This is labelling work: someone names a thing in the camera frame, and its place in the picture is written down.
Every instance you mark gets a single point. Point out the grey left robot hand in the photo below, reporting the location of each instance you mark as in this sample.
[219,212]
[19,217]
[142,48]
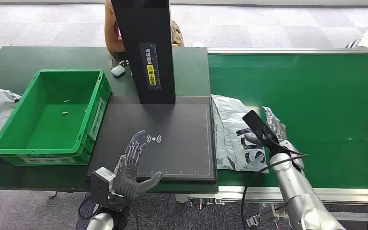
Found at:
[128,184]

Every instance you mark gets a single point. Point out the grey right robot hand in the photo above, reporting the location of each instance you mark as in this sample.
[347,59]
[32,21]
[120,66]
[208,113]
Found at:
[279,130]

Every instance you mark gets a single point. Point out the grey mailer bag black print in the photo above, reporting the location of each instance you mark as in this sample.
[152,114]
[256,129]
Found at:
[231,127]

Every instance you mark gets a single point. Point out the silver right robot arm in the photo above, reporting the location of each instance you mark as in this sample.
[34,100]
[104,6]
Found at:
[298,196]

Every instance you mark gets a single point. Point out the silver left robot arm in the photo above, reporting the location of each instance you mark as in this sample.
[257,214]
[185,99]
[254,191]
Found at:
[103,222]

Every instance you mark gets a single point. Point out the green conveyor belt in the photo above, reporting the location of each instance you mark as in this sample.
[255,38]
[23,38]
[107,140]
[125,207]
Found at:
[323,104]

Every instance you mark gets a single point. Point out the conveyor connector block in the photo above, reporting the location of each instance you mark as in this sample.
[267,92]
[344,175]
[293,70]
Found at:
[203,202]

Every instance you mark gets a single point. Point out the black scanner platform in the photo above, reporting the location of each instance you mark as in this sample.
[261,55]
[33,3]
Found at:
[177,152]

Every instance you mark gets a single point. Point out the white crate long label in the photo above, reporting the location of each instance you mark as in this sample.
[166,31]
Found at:
[47,160]

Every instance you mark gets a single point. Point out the green plastic crate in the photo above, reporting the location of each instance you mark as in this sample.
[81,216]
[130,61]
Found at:
[54,133]

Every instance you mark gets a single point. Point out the white earbuds case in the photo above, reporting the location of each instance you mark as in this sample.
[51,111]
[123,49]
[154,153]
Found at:
[118,70]

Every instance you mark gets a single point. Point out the black yellow column label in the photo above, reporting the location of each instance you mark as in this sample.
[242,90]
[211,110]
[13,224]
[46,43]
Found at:
[151,68]

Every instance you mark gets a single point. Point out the black white beaded band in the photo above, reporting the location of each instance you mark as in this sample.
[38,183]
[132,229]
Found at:
[124,62]

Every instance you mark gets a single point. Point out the crumpled grey wrapper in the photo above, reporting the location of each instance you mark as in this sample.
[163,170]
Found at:
[114,60]

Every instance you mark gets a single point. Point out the black scanner column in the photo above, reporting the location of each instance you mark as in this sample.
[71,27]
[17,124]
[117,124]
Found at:
[139,25]

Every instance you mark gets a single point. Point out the dark green table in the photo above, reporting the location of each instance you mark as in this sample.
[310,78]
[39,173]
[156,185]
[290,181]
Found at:
[12,63]

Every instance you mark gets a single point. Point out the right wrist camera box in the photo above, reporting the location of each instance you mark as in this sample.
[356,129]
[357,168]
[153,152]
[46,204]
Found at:
[257,123]

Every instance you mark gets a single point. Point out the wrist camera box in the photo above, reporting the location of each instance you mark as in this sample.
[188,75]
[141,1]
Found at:
[101,185]
[257,123]

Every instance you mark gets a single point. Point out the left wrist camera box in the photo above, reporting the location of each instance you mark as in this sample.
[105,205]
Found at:
[101,185]

